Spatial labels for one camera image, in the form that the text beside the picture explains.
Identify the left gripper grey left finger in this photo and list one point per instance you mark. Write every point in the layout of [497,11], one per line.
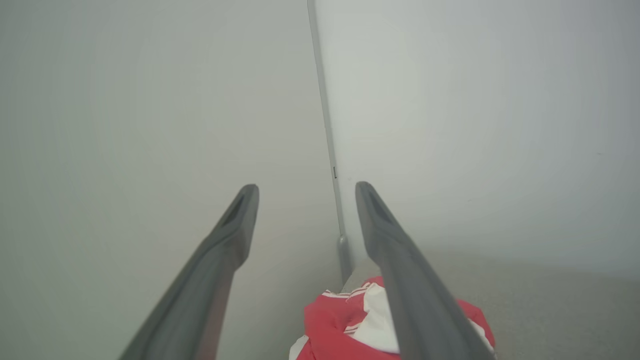
[210,290]

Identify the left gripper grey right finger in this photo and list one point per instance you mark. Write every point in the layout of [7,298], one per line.
[415,300]

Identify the red and white garment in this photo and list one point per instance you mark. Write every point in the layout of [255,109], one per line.
[325,325]

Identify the grey fabric sofa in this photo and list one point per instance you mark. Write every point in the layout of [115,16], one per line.
[550,320]

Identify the grey wall corner trim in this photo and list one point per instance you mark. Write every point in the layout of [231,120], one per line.
[344,255]

